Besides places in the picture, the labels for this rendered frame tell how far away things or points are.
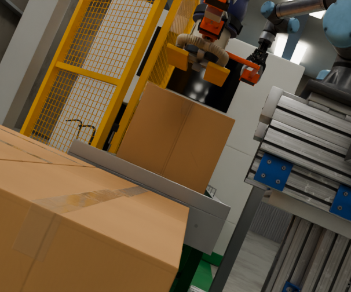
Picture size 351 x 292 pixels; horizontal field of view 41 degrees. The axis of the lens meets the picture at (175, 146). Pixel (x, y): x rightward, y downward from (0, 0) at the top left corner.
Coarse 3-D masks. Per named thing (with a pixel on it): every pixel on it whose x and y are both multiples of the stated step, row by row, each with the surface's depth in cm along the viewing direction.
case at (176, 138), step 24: (144, 96) 197; (168, 96) 197; (144, 120) 196; (168, 120) 196; (192, 120) 196; (216, 120) 196; (120, 144) 196; (144, 144) 196; (168, 144) 196; (192, 144) 196; (216, 144) 196; (144, 168) 195; (168, 168) 195; (192, 168) 196
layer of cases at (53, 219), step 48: (0, 144) 119; (0, 192) 66; (48, 192) 79; (96, 192) 106; (144, 192) 163; (0, 240) 65; (48, 240) 65; (96, 240) 65; (144, 240) 73; (0, 288) 65; (48, 288) 65; (96, 288) 64; (144, 288) 64
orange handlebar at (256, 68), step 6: (210, 6) 165; (204, 18) 179; (216, 24) 180; (204, 36) 204; (228, 54) 219; (234, 54) 219; (240, 60) 219; (246, 60) 219; (252, 66) 219; (258, 66) 220; (252, 72) 229
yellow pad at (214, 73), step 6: (210, 66) 199; (216, 66) 198; (210, 72) 210; (216, 72) 205; (222, 72) 200; (228, 72) 198; (204, 78) 229; (210, 78) 223; (216, 78) 217; (222, 78) 211; (216, 84) 230; (222, 84) 224
